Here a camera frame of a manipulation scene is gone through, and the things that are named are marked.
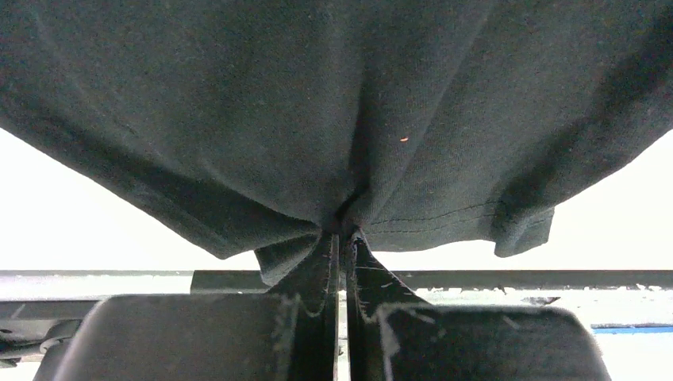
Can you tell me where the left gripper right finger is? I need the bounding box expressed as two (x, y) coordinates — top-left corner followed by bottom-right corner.
(344, 229), (610, 380)

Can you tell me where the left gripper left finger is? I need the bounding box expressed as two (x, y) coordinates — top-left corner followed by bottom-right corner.
(36, 234), (339, 380)

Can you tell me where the black t shirt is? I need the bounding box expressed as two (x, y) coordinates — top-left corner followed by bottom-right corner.
(1, 1), (672, 285)

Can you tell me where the aluminium frame rail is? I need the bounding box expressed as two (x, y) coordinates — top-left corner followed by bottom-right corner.
(0, 269), (673, 369)

